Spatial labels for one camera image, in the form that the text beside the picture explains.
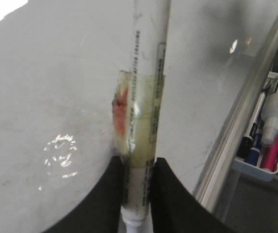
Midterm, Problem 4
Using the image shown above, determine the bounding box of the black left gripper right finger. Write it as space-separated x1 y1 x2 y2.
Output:
150 157 233 233

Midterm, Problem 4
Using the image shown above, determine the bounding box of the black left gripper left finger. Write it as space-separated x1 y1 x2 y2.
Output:
45 156 124 233

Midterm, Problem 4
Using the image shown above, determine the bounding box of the white black whiteboard marker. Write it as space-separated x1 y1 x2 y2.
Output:
121 0 171 233

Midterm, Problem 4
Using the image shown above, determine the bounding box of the white whiteboard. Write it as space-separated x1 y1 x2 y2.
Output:
0 0 278 233

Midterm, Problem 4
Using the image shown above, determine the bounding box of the light grey marker tray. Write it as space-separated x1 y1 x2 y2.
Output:
232 72 278 182

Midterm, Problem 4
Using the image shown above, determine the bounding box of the blue capped marker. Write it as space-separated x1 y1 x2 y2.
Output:
244 133 262 166

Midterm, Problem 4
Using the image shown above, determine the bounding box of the black capped marker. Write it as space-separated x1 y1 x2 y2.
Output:
237 90 267 158

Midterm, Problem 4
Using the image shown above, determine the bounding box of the red magnet under clear tape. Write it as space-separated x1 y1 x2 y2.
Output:
112 70 164 167

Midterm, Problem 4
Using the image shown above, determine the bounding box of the pink marker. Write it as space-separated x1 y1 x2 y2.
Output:
260 136 278 172

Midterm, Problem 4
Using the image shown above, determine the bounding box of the white cleaner bottle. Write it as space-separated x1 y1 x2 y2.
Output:
261 76 278 147

